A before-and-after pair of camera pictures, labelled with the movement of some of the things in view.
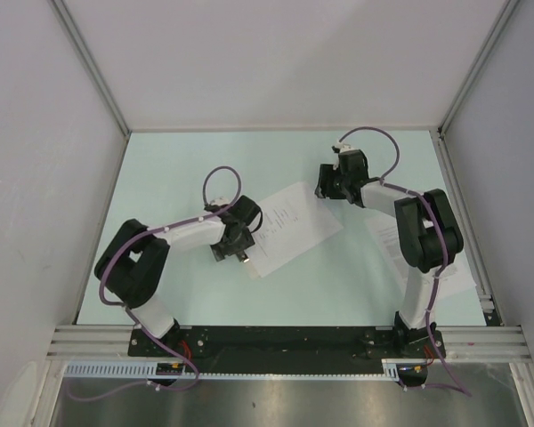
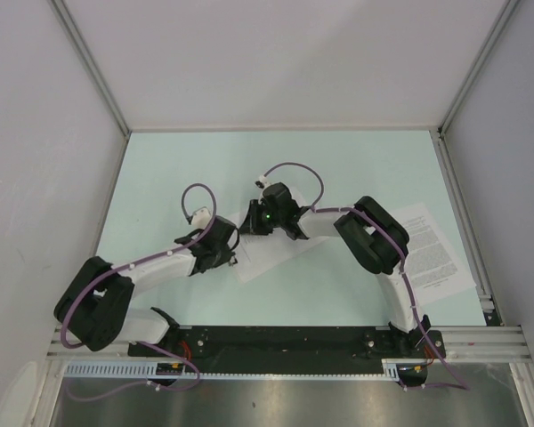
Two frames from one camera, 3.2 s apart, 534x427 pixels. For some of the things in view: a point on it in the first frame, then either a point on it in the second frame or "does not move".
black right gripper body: x=345 y=180 → x=271 y=220
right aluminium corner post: x=477 y=67 does not move
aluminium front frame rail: x=483 y=342 does not move
